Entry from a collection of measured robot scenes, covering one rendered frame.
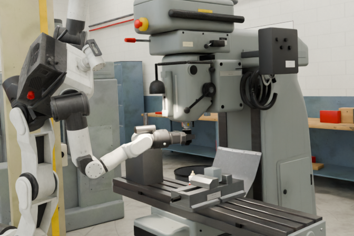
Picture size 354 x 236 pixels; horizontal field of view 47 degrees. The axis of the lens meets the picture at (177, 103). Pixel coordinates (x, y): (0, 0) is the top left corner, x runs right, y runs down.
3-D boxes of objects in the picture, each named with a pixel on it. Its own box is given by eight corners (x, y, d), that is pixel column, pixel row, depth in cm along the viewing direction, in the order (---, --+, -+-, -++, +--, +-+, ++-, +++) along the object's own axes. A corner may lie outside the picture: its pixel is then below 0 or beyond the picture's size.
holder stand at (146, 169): (144, 186, 216) (142, 148, 215) (125, 178, 234) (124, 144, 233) (163, 182, 222) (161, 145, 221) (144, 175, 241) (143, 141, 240)
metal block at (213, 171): (213, 183, 183) (213, 169, 183) (204, 181, 188) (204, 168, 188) (222, 181, 187) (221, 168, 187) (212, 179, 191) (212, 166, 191)
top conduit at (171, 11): (173, 16, 172) (173, 8, 172) (167, 18, 175) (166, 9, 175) (245, 22, 200) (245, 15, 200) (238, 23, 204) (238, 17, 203)
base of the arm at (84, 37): (52, 56, 203) (50, 43, 193) (58, 34, 208) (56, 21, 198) (83, 61, 205) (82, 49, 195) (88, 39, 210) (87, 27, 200)
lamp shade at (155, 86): (146, 94, 183) (145, 80, 183) (155, 93, 189) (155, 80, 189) (159, 94, 179) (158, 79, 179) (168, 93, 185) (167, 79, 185)
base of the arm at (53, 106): (55, 130, 171) (52, 107, 164) (50, 113, 181) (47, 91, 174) (91, 123, 176) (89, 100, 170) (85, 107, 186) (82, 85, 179)
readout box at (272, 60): (274, 74, 181) (273, 26, 180) (258, 75, 188) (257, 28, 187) (301, 73, 194) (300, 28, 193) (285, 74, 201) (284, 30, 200)
